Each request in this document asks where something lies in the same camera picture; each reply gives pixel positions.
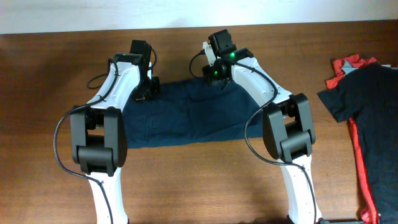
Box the navy blue shorts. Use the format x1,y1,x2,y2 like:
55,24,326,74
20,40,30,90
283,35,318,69
123,79,262,149

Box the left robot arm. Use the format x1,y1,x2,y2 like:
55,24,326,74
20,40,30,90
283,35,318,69
70,40,160,223

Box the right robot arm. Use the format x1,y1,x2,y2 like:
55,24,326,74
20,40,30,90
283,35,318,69
202,29,322,224

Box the dark navy t-shirt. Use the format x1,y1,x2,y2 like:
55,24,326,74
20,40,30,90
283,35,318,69
318,63,397,223

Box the red garment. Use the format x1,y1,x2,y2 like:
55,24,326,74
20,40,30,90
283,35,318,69
325,54,381,224

